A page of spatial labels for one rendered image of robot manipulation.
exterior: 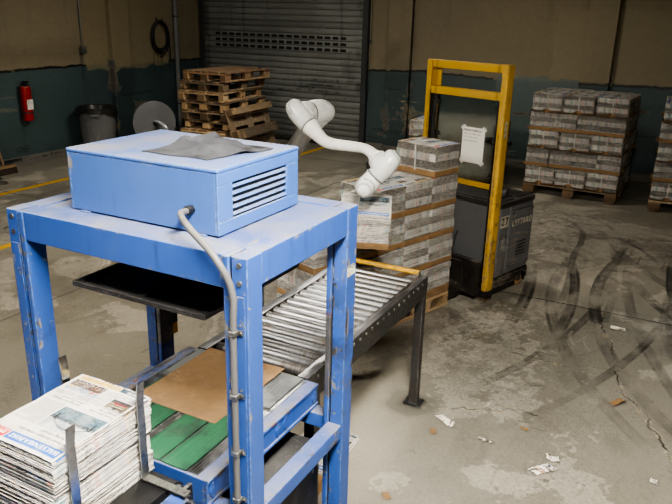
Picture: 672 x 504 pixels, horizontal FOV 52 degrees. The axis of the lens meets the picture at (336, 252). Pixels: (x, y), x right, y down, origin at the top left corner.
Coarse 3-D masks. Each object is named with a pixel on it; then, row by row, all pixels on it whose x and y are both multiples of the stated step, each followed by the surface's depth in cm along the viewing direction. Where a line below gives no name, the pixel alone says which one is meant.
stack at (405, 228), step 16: (400, 224) 487; (416, 224) 500; (400, 240) 491; (320, 256) 438; (384, 256) 482; (400, 256) 494; (416, 256) 510; (304, 272) 444; (384, 272) 488; (288, 288) 460; (400, 320) 516
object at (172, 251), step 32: (32, 224) 222; (64, 224) 214; (96, 224) 211; (128, 224) 213; (256, 224) 216; (288, 224) 217; (320, 224) 219; (96, 256) 212; (128, 256) 205; (160, 256) 199; (192, 256) 193; (288, 256) 204
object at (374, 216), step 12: (360, 204) 386; (372, 204) 387; (384, 204) 387; (360, 216) 378; (372, 216) 378; (384, 216) 377; (360, 228) 384; (372, 228) 383; (384, 228) 382; (360, 240) 388; (372, 240) 387; (384, 240) 387
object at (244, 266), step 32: (224, 256) 187; (256, 256) 188; (224, 288) 190; (256, 288) 191; (224, 320) 194; (256, 320) 194; (256, 352) 197; (256, 384) 200; (256, 416) 204; (256, 448) 207; (256, 480) 210
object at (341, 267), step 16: (352, 208) 237; (352, 224) 239; (352, 240) 242; (336, 256) 242; (352, 256) 244; (336, 272) 244; (352, 272) 246; (336, 288) 246; (352, 288) 249; (336, 304) 248; (352, 304) 251; (336, 320) 250; (352, 320) 254; (336, 336) 252; (352, 336) 256; (336, 352) 254; (352, 352) 259; (336, 368) 256; (336, 384) 258; (336, 400) 260; (336, 416) 262; (336, 448) 267; (336, 464) 269; (336, 480) 271; (336, 496) 274
